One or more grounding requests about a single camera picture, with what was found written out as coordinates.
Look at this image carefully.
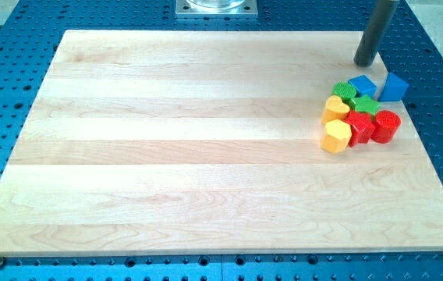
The blue triangle block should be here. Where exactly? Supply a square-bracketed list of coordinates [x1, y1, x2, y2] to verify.
[377, 73, 409, 102]

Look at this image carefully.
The blue cube block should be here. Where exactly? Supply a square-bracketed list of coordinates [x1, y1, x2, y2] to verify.
[348, 75, 377, 98]

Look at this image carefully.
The wooden board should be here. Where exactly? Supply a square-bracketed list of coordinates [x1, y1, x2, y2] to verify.
[0, 30, 443, 257]

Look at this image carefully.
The yellow hexagon block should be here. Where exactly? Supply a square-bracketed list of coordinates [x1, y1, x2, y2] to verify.
[321, 119, 352, 154]

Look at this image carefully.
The yellow heart block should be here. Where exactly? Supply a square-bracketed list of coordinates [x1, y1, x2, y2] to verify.
[321, 95, 350, 124]

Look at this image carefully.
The green cylinder block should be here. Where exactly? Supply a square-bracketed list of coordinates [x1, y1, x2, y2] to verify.
[331, 81, 357, 103]

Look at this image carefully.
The red star block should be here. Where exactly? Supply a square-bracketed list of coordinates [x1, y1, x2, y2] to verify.
[344, 110, 375, 147]

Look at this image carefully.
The green star block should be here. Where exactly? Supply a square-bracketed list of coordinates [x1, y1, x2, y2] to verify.
[349, 95, 380, 116]

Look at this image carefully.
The red cylinder block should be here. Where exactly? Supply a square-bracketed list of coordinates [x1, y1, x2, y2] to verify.
[370, 110, 402, 144]

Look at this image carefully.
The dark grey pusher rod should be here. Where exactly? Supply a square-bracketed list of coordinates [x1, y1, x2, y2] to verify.
[353, 0, 400, 67]

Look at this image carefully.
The blue perforated table plate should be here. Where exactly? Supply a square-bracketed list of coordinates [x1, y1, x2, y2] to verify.
[0, 1, 443, 280]

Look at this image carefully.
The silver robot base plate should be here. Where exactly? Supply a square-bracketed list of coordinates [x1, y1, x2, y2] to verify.
[175, 0, 258, 18]

